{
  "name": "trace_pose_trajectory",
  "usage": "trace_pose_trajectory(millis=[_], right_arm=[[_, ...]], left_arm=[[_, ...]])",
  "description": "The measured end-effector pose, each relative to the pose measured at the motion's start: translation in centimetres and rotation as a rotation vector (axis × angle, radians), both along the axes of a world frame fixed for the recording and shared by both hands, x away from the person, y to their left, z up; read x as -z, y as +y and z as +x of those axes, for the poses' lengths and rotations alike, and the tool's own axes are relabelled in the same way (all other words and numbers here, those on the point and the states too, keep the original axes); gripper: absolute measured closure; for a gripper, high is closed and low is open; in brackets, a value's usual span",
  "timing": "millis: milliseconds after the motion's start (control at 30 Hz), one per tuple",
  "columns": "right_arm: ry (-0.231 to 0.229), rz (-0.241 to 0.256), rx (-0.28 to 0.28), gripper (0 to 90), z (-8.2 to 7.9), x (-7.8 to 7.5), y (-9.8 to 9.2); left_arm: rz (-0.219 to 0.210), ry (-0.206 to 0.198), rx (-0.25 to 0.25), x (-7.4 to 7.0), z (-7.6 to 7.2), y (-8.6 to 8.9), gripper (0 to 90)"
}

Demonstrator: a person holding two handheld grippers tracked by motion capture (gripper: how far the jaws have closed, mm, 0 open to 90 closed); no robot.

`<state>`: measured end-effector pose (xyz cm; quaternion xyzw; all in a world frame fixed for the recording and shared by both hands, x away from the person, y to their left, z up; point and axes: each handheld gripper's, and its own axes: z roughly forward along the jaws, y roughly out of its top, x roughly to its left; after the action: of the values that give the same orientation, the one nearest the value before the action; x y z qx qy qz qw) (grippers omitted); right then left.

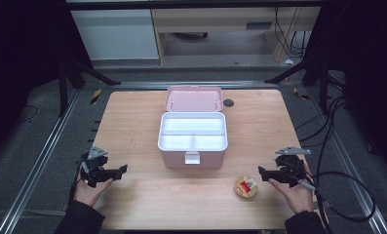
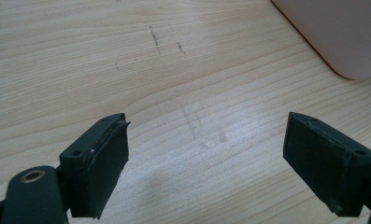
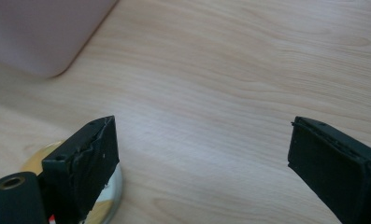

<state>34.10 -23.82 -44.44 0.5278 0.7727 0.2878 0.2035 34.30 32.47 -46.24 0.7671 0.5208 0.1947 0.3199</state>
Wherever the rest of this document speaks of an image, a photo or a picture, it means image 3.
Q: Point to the round gold-lidded can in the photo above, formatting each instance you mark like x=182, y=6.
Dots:
x=33, y=161

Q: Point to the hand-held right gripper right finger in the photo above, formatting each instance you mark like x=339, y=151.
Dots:
x=335, y=168

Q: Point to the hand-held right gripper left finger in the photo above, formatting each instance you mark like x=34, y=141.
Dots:
x=80, y=168

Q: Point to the pink storage box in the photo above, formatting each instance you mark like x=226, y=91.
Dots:
x=33, y=31

